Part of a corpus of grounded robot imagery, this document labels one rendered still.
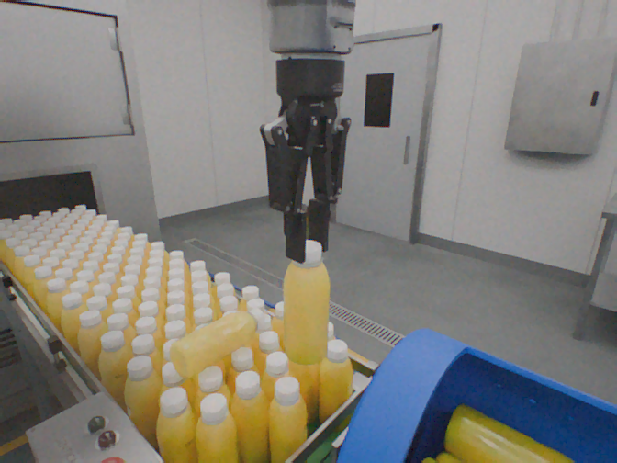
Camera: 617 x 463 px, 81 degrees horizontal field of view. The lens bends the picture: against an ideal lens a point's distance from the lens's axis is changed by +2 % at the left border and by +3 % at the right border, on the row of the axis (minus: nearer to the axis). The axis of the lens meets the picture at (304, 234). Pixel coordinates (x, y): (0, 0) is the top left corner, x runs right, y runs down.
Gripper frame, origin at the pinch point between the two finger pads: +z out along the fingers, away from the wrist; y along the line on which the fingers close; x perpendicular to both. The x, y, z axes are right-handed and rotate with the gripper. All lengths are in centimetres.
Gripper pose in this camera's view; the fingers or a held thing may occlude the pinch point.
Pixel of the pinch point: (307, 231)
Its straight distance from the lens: 47.0
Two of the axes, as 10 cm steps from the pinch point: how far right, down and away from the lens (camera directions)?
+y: 6.8, -2.9, 6.8
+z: -0.1, 9.2, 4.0
